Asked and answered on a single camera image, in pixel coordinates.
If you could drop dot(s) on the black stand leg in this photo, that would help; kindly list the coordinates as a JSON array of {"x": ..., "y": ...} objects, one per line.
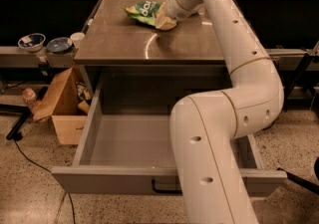
[
  {"x": 305, "y": 183},
  {"x": 22, "y": 112}
]

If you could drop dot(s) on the small white cup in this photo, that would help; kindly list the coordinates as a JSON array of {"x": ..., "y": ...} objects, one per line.
[{"x": 77, "y": 38}]

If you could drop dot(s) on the black stand leg right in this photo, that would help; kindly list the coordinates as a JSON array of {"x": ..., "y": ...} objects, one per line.
[{"x": 305, "y": 183}]

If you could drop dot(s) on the cardboard box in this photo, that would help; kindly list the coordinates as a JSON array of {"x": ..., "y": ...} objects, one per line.
[{"x": 60, "y": 104}]

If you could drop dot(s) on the green rice chip bag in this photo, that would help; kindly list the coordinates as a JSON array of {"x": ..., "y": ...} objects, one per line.
[{"x": 144, "y": 12}]

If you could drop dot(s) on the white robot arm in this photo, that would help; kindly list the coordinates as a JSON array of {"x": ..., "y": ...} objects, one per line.
[{"x": 203, "y": 126}]

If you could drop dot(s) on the grey metal cabinet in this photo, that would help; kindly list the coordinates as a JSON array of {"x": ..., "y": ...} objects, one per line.
[{"x": 139, "y": 69}]

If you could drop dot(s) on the dark blue bowl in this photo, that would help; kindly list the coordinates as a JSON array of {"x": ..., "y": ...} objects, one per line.
[{"x": 59, "y": 45}]

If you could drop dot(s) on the grey open top drawer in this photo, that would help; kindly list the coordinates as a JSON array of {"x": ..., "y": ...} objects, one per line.
[{"x": 121, "y": 153}]

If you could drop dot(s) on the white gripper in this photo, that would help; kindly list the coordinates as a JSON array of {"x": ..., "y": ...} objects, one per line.
[{"x": 172, "y": 7}]

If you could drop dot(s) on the black stand leg left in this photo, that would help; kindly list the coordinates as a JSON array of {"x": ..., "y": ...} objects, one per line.
[{"x": 22, "y": 112}]

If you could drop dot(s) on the grey side shelf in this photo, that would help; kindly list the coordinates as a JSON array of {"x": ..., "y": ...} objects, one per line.
[{"x": 14, "y": 57}]

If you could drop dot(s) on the blue patterned bowl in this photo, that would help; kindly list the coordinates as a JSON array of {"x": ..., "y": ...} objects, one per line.
[{"x": 32, "y": 43}]

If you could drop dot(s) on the black drawer handle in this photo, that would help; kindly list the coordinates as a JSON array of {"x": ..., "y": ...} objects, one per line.
[{"x": 162, "y": 188}]

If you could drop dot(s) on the plastic bottle on floor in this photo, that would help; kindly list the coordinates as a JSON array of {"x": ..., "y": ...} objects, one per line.
[{"x": 31, "y": 100}]

